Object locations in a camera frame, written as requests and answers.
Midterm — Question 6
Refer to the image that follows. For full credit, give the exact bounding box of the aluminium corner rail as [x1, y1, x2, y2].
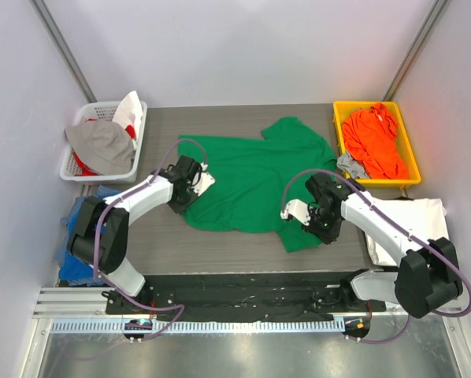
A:
[30, 0, 97, 103]
[383, 0, 451, 101]

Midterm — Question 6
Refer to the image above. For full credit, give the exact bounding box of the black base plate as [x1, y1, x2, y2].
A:
[105, 268, 388, 323]

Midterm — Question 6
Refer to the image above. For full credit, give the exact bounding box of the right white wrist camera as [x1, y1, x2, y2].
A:
[280, 199, 311, 225]

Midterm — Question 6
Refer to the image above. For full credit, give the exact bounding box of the beige grey shirt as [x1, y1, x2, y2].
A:
[65, 120, 136, 176]

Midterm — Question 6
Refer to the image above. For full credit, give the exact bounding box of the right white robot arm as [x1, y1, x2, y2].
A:
[281, 169, 471, 318]

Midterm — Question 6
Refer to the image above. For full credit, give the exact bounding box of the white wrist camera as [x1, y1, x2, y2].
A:
[191, 172, 215, 196]
[280, 199, 311, 225]

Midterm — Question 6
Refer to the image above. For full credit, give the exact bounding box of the right aluminium corner rail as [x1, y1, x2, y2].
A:
[383, 0, 451, 101]

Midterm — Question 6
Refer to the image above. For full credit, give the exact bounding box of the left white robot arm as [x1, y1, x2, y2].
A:
[68, 156, 215, 314]

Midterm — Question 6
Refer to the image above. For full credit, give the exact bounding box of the white perforated basket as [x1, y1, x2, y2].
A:
[59, 101, 147, 184]

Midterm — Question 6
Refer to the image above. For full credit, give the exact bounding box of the grey cloth in bin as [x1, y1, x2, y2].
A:
[336, 152, 369, 180]

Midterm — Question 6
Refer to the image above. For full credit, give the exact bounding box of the white folded shirt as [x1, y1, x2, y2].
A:
[365, 197, 449, 267]

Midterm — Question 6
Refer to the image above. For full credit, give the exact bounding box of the green t-shirt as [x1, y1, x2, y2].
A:
[178, 117, 336, 253]

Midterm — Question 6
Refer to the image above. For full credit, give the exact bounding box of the yellow plastic bin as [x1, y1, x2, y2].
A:
[333, 101, 421, 189]

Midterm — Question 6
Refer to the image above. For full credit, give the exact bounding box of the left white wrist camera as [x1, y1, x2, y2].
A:
[191, 172, 215, 196]

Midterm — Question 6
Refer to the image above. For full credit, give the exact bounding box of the blue checked shirt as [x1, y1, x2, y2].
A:
[55, 196, 104, 287]

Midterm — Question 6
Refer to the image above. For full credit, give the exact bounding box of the white cloth in basket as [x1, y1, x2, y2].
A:
[112, 91, 143, 135]

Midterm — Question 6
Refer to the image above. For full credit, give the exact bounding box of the orange t-shirt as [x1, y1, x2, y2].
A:
[341, 102, 409, 180]

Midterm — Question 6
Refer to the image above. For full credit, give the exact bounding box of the slotted cable duct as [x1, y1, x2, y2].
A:
[50, 317, 345, 335]

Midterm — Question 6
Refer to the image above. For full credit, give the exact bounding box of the left aluminium corner rail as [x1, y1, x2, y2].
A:
[30, 0, 97, 103]

